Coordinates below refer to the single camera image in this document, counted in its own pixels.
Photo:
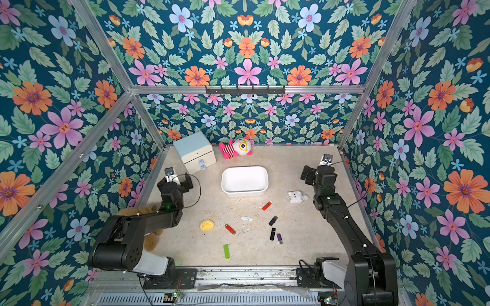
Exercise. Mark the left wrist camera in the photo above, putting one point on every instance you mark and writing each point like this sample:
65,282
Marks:
170,174

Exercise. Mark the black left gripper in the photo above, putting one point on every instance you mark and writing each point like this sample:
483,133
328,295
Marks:
184,185

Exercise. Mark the black hook rail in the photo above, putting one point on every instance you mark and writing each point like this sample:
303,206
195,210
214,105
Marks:
239,90

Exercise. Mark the purple usb drive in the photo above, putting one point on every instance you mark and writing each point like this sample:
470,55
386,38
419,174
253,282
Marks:
279,237

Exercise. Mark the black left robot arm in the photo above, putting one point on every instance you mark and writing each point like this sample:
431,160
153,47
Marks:
127,240

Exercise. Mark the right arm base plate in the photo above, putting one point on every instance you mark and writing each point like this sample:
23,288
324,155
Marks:
306,278

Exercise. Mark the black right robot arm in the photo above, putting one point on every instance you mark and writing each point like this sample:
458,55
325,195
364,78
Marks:
370,277

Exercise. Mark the red rectangular usb drive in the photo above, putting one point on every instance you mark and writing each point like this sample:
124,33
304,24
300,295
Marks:
266,206

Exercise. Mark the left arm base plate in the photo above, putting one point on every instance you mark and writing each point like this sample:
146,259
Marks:
178,278

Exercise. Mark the yellow plush chick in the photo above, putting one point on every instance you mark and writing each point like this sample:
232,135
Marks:
206,225

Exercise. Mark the light blue mini drawer cabinet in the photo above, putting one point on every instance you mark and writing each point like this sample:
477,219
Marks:
196,152

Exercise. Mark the brown teddy bear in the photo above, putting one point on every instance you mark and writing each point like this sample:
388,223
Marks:
152,237

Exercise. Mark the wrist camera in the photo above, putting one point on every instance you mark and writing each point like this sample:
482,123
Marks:
326,160
170,174

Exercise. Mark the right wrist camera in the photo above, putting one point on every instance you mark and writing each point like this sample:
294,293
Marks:
326,160

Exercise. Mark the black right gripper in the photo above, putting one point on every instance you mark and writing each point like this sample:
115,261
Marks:
308,175

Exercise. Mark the white storage box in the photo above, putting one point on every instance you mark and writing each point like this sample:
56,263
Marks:
245,181

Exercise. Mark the small white plush toy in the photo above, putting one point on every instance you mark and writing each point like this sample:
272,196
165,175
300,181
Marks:
297,197

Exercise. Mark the pink striped plush toy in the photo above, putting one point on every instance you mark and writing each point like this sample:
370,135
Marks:
235,148

